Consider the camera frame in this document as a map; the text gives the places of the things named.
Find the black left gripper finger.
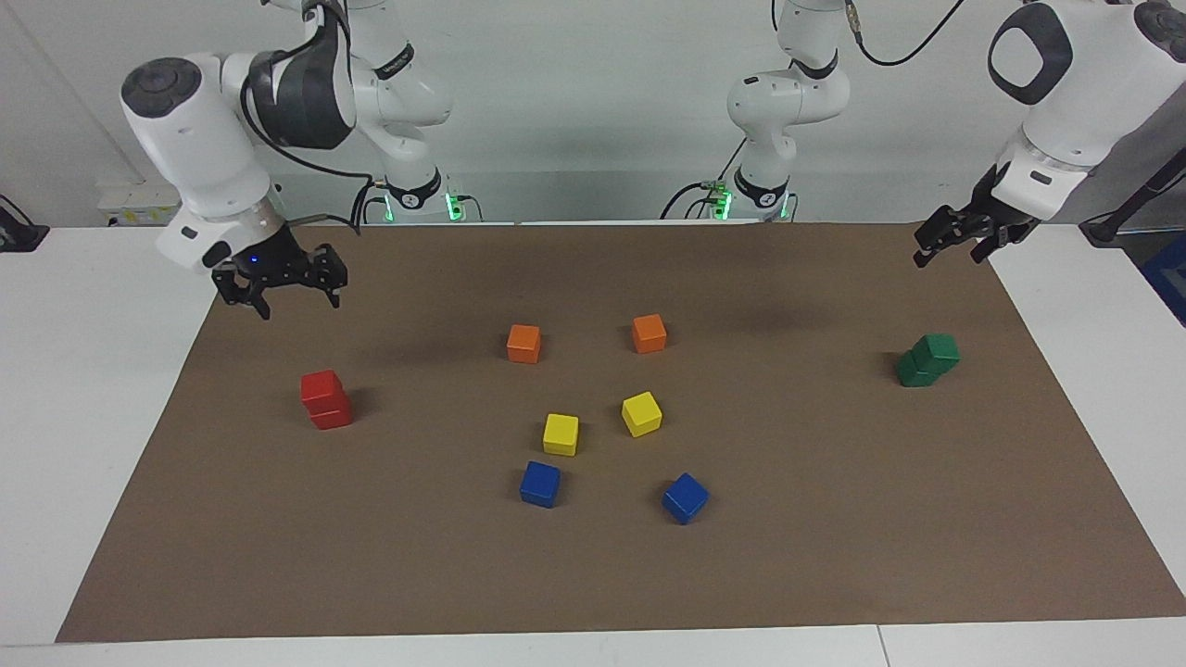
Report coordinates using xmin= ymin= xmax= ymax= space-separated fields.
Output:
xmin=970 ymin=227 xmax=1020 ymax=265
xmin=913 ymin=206 xmax=969 ymax=270

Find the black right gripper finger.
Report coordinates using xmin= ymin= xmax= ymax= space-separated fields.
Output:
xmin=310 ymin=245 xmax=348 ymax=308
xmin=215 ymin=273 xmax=271 ymax=321

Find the green wooden cube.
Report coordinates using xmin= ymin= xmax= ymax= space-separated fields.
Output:
xmin=895 ymin=350 xmax=937 ymax=388
xmin=912 ymin=333 xmax=962 ymax=375

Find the black stand pole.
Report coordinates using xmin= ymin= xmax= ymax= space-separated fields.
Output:
xmin=1079 ymin=148 xmax=1186 ymax=246

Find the white box yellow label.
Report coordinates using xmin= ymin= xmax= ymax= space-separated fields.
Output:
xmin=97 ymin=181 xmax=186 ymax=226

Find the blue crate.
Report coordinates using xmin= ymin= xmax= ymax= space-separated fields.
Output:
xmin=1142 ymin=232 xmax=1186 ymax=327

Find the black device on table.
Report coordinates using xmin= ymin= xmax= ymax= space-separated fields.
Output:
xmin=0 ymin=195 xmax=49 ymax=253

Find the yellow wooden cube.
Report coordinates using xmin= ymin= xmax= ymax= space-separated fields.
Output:
xmin=542 ymin=413 xmax=581 ymax=458
xmin=621 ymin=390 xmax=664 ymax=438

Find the blue wooden cube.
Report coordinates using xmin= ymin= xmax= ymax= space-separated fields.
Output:
xmin=519 ymin=460 xmax=562 ymax=510
xmin=661 ymin=472 xmax=711 ymax=526

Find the brown table mat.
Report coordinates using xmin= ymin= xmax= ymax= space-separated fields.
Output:
xmin=56 ymin=220 xmax=1186 ymax=644

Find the black right base cable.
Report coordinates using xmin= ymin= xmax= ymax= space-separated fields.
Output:
xmin=355 ymin=178 xmax=390 ymax=225

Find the black base cable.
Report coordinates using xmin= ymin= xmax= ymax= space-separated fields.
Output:
xmin=660 ymin=137 xmax=748 ymax=220
xmin=355 ymin=178 xmax=390 ymax=225

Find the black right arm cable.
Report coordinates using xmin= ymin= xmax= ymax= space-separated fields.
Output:
xmin=241 ymin=0 xmax=373 ymax=234

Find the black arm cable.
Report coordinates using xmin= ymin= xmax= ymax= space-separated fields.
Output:
xmin=241 ymin=0 xmax=373 ymax=234
xmin=845 ymin=0 xmax=966 ymax=68

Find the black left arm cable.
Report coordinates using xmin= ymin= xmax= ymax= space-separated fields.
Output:
xmin=845 ymin=0 xmax=966 ymax=68

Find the black left base cable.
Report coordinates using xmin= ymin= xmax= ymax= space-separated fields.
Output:
xmin=660 ymin=137 xmax=748 ymax=220

